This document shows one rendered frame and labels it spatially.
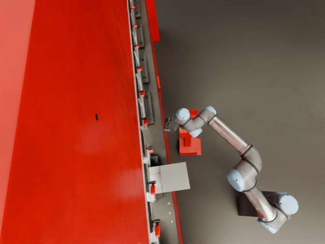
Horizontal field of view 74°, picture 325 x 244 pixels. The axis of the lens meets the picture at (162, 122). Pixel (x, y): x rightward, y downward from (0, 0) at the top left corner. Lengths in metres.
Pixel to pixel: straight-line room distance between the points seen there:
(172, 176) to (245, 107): 1.65
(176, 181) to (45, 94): 1.27
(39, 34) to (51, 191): 0.22
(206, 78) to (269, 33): 1.17
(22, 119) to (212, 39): 3.25
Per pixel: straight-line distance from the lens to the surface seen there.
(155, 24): 3.23
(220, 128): 1.35
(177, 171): 1.52
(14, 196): 0.27
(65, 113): 0.38
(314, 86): 3.34
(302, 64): 3.47
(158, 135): 1.73
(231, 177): 1.29
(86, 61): 0.59
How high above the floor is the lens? 2.50
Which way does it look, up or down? 67 degrees down
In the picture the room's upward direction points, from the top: 14 degrees counter-clockwise
